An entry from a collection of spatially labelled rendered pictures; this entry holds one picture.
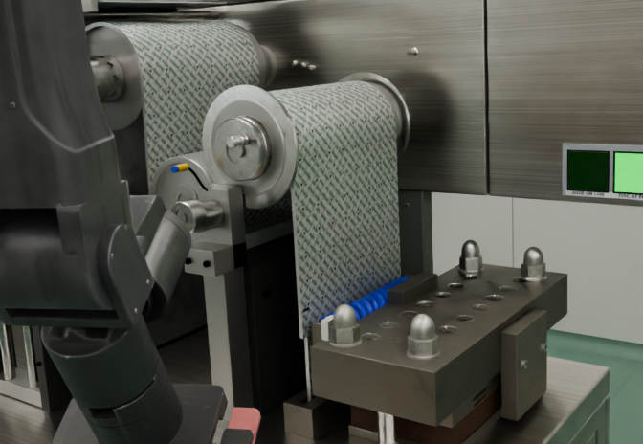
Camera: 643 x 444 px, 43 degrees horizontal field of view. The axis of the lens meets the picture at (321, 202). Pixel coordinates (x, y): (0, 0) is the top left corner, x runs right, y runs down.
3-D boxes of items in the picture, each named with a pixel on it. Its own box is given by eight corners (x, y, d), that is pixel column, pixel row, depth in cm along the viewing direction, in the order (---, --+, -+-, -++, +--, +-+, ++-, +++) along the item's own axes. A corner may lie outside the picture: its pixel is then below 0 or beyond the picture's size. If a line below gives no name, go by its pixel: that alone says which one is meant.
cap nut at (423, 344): (400, 356, 89) (399, 317, 88) (416, 345, 91) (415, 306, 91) (430, 362, 86) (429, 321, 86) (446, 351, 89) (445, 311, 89)
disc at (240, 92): (206, 204, 103) (196, 85, 100) (209, 203, 103) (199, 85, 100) (300, 213, 94) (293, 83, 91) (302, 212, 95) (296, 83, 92)
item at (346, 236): (299, 338, 99) (290, 187, 95) (398, 286, 117) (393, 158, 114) (302, 339, 98) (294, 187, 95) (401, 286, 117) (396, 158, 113)
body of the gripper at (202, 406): (96, 395, 59) (60, 328, 54) (231, 401, 57) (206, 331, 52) (61, 477, 54) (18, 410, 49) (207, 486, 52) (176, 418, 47)
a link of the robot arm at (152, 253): (-48, 255, 43) (102, 256, 41) (41, 127, 52) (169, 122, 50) (36, 393, 51) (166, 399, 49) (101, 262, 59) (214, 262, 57)
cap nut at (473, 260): (454, 271, 119) (453, 241, 119) (465, 265, 122) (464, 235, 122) (476, 275, 117) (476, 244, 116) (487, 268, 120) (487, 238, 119)
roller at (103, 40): (81, 129, 116) (70, 29, 114) (203, 112, 136) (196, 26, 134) (149, 131, 108) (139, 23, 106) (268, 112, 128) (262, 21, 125)
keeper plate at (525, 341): (501, 417, 99) (500, 331, 97) (532, 388, 107) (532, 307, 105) (521, 422, 98) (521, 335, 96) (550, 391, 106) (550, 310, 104)
